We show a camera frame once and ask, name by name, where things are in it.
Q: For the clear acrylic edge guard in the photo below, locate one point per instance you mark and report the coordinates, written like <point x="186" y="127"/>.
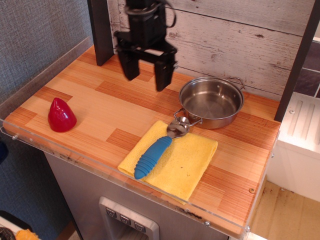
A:
<point x="226" y="193"/>

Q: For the dark right frame post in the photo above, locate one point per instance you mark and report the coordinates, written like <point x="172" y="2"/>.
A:
<point x="302" y="53"/>

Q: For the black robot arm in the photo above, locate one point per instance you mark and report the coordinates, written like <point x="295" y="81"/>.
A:
<point x="150" y="3"/>

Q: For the blue handled metal spoon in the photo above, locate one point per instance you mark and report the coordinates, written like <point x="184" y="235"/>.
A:
<point x="178" y="128"/>

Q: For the grey toy fridge cabinet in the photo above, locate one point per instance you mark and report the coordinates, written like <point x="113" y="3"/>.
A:
<point x="105" y="210"/>

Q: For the stainless steel pot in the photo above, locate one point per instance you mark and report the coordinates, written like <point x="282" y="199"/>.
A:
<point x="209" y="103"/>

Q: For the white toy sink unit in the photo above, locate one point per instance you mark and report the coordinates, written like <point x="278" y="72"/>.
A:
<point x="295" y="160"/>

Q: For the yellow folded cloth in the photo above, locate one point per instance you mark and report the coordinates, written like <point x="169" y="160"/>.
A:
<point x="182" y="165"/>

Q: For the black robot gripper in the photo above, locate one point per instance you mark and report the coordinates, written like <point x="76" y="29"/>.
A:
<point x="146" y="40"/>

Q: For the red plastic pepper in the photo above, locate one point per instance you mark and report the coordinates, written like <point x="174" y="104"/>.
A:
<point x="60" y="117"/>

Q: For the orange object bottom left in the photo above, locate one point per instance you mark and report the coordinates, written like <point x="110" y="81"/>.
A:
<point x="26" y="234"/>

